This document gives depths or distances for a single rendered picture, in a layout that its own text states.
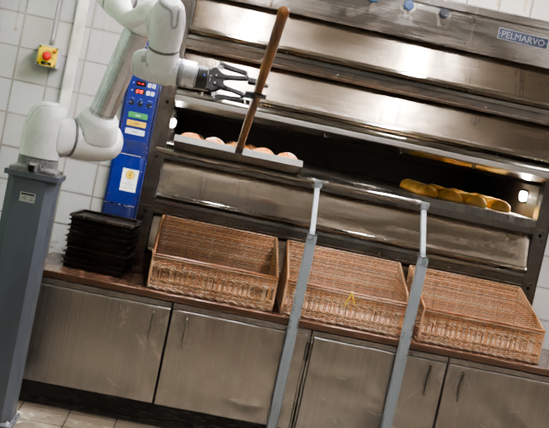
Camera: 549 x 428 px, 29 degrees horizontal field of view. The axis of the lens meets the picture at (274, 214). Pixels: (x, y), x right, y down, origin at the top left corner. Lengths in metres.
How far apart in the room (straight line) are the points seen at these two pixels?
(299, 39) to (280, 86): 0.23
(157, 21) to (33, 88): 1.77
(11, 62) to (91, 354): 1.42
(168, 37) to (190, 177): 1.71
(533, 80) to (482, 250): 0.84
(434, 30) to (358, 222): 0.97
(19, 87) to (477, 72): 2.14
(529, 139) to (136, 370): 2.14
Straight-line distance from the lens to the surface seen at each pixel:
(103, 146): 4.21
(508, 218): 5.20
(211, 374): 4.58
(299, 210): 5.02
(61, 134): 4.15
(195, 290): 4.56
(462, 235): 5.16
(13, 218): 4.15
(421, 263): 4.51
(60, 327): 4.59
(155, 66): 3.45
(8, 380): 4.26
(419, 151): 4.94
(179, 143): 4.50
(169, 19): 3.38
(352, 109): 5.03
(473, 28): 5.16
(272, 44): 2.97
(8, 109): 5.09
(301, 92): 5.01
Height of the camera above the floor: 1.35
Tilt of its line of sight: 4 degrees down
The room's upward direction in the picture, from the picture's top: 12 degrees clockwise
